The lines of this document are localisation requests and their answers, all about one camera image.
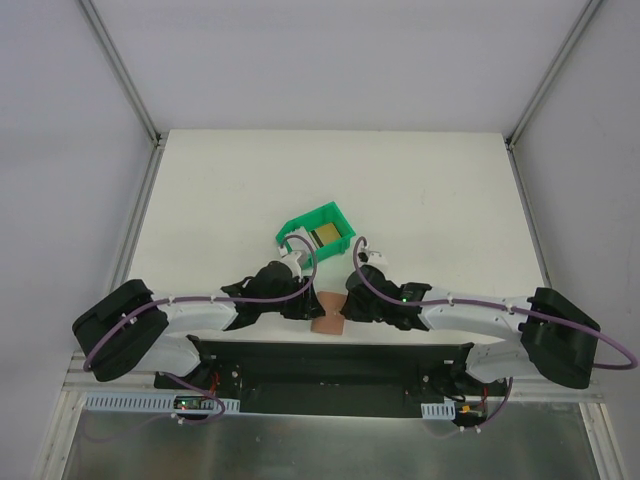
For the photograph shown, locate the left white cable duct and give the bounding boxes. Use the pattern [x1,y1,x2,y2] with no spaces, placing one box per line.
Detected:
[85,392,241,415]

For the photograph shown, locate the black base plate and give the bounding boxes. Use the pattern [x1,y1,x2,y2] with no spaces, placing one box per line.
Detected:
[182,337,507,418]

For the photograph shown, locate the right white cable duct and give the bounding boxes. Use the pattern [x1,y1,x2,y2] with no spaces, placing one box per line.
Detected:
[420,400,456,421]

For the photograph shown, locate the green plastic bin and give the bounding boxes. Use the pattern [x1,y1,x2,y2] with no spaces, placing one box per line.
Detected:
[275,202,356,261]

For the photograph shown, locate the aluminium front rail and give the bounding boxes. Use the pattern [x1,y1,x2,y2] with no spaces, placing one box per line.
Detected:
[62,349,604,406]

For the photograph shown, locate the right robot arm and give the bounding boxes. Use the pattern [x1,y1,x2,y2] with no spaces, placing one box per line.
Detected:
[342,265,600,395]

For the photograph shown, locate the aluminium frame post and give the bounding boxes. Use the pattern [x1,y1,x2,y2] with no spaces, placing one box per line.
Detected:
[75,0,162,146]
[505,0,606,151]

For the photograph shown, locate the tan leather card holder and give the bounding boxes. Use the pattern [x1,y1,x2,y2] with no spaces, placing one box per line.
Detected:
[310,291,347,336]

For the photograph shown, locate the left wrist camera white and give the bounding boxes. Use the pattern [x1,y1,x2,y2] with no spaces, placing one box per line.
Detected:
[279,250,308,277]

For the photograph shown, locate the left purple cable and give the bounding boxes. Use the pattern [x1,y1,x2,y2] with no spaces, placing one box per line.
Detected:
[82,233,319,372]

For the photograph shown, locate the left aluminium frame post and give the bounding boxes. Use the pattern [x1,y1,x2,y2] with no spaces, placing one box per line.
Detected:
[75,0,162,146]

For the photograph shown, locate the right aluminium frame post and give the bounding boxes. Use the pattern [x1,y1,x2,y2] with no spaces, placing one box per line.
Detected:
[505,0,606,151]

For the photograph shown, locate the white cable duct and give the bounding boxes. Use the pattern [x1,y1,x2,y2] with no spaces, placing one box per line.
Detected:
[85,392,241,415]
[420,400,456,421]

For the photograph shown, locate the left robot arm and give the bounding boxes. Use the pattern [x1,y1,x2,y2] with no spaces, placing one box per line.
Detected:
[72,261,325,389]

